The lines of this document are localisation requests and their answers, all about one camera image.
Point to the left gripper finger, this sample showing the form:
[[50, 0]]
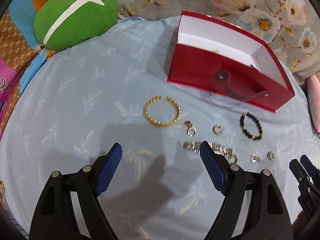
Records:
[[311, 169]]

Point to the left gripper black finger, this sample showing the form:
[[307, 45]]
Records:
[[309, 189]]

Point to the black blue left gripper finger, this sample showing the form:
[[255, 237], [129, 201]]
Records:
[[69, 208], [267, 215]]

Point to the gold hoop earring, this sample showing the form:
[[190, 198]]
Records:
[[218, 130]]

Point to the gold twisted bangle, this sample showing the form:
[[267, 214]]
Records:
[[162, 116]]

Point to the red jewelry box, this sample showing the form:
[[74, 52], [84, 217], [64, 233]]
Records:
[[219, 57]]

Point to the pink patterned pillow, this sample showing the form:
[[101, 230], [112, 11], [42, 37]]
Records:
[[312, 84]]

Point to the light blue palm cloth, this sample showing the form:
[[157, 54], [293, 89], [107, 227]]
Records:
[[86, 98]]

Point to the grey floral blanket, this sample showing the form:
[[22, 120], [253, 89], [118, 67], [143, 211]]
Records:
[[289, 27]]

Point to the colourful cartoon bedsheet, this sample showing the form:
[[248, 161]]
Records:
[[21, 53]]

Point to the green round plush pillow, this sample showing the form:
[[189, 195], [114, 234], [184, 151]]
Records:
[[61, 24]]

